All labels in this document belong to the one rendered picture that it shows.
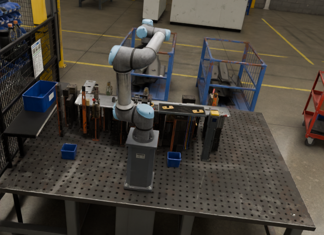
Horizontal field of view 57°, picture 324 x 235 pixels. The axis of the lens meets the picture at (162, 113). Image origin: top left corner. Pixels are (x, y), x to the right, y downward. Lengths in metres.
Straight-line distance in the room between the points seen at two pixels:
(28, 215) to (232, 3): 8.82
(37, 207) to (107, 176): 1.02
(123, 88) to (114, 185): 0.78
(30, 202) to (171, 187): 1.50
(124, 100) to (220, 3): 8.65
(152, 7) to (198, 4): 1.49
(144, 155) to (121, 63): 0.67
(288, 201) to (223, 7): 8.47
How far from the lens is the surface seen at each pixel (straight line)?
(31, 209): 3.13
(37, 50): 2.79
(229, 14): 10.39
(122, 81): 1.77
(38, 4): 3.01
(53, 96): 2.60
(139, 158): 2.03
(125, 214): 2.33
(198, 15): 10.29
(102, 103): 2.63
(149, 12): 10.29
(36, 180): 2.35
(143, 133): 1.95
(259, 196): 2.40
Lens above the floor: 2.24
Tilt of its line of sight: 29 degrees down
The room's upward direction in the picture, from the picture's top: 7 degrees clockwise
